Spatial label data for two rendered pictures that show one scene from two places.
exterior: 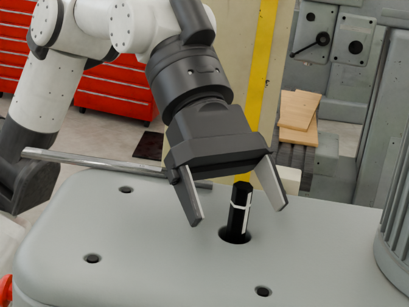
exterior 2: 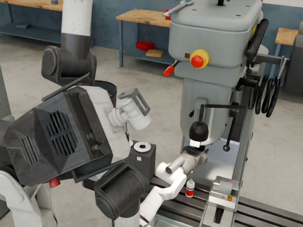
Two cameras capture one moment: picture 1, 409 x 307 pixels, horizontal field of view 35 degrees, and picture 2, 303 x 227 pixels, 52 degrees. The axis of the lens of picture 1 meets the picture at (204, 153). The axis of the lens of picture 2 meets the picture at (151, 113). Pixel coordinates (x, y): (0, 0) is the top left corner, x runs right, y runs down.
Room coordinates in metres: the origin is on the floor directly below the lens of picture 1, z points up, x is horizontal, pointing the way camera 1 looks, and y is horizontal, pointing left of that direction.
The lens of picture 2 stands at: (0.47, 1.14, 2.11)
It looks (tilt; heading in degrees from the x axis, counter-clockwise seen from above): 31 degrees down; 288
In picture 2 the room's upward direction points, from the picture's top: 2 degrees clockwise
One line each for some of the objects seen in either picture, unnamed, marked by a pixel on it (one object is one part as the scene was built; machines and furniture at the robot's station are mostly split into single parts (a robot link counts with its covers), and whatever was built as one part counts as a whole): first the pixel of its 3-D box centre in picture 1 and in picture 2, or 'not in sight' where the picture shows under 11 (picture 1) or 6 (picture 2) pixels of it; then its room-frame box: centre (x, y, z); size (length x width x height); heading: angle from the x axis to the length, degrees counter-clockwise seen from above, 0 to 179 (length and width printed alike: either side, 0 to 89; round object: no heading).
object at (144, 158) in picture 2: not in sight; (133, 159); (0.96, -0.10, 1.03); 0.22 x 0.12 x 0.20; 3
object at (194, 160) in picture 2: not in sight; (189, 160); (0.64, 0.04, 1.23); 0.13 x 0.12 x 0.10; 161
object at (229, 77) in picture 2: not in sight; (215, 56); (0.60, -0.09, 1.68); 0.34 x 0.24 x 0.10; 86
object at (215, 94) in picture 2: not in sight; (206, 105); (0.61, -0.05, 1.47); 0.21 x 0.19 x 0.32; 176
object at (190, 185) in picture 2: not in sight; (190, 187); (0.63, -0.05, 0.98); 0.04 x 0.04 x 0.11
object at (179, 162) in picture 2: not in sight; (173, 170); (0.68, 0.15, 1.24); 0.11 x 0.11 x 0.11; 71
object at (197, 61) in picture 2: (11, 291); (197, 61); (0.63, 0.21, 1.76); 0.04 x 0.03 x 0.04; 176
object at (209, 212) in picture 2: not in sight; (222, 202); (0.46, 0.00, 0.98); 0.35 x 0.15 x 0.11; 88
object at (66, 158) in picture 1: (117, 165); (178, 7); (0.73, 0.11, 1.89); 0.24 x 0.04 x 0.01; 87
